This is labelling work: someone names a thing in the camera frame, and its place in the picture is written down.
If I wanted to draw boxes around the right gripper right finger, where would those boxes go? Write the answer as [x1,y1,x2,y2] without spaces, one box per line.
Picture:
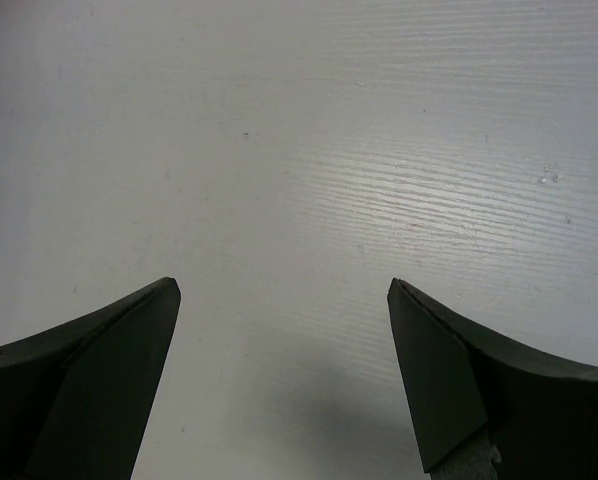
[387,279,598,479]

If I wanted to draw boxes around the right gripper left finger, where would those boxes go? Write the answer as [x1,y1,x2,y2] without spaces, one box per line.
[0,277,181,479]

